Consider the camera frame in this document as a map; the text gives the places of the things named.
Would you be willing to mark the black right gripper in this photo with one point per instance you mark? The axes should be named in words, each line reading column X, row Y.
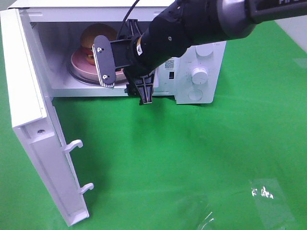
column 143, row 46

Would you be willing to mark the toy hamburger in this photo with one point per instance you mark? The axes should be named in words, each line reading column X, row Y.
column 88, row 36

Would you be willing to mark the pink ceramic plate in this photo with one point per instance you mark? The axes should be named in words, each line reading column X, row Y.
column 82, row 68

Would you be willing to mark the round white door-release button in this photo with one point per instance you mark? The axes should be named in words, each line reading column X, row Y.
column 195, row 95

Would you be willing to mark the white microwave door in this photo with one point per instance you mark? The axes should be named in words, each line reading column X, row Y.
column 34, row 118

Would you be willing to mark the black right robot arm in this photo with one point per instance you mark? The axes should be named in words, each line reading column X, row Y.
column 187, row 23

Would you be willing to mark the white warning label sticker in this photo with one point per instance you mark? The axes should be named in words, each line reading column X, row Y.
column 170, row 64

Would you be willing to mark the glass microwave turntable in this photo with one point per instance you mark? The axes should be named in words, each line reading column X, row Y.
column 91, row 78

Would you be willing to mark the white microwave oven body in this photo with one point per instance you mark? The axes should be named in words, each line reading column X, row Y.
column 50, row 32

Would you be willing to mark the lower white timer knob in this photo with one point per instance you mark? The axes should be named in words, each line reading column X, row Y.
column 199, row 76

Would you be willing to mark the upper white power knob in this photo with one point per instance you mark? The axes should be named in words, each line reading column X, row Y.
column 204, row 50

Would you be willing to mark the clear tape patch centre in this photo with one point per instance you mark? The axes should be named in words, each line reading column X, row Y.
column 194, row 213

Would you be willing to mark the clear tape patch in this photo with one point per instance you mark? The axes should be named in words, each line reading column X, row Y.
column 271, row 204
column 194, row 213

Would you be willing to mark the clear tape patch right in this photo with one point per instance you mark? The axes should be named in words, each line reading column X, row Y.
column 271, row 204

